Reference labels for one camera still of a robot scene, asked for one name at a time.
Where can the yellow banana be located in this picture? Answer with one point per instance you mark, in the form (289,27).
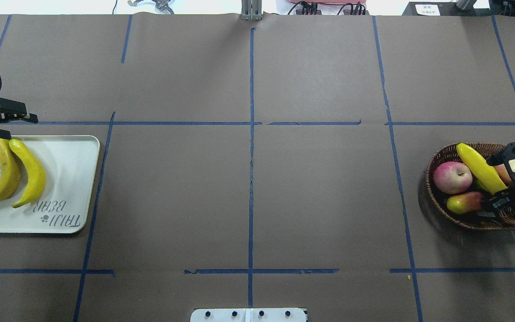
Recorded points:
(10,171)
(481,167)
(36,174)

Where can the brown wicker basket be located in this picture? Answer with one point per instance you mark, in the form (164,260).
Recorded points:
(433,201)

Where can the red green mango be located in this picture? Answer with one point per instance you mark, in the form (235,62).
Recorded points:
(468,202)

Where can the red apple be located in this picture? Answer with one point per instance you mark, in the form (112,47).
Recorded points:
(452,177)
(503,174)

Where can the black power adapter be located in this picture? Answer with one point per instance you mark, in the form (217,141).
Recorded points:
(432,9)

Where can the pink plastic bin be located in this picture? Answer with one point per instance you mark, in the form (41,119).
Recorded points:
(336,2)

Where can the aluminium frame post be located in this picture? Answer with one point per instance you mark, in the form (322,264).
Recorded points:
(251,10)

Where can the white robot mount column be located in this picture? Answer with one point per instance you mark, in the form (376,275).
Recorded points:
(284,314)

